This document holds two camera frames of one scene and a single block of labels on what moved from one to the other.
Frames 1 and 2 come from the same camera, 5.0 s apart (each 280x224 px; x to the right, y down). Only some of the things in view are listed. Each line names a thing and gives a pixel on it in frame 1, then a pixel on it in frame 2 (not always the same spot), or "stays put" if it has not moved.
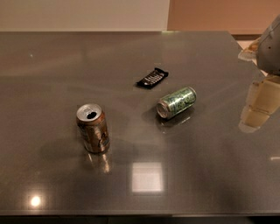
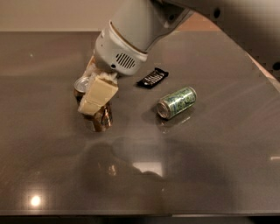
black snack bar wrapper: [151, 79] stays put
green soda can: [176, 101] stays put
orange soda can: [94, 129] → [102, 120]
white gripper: [270, 49] → [114, 54]
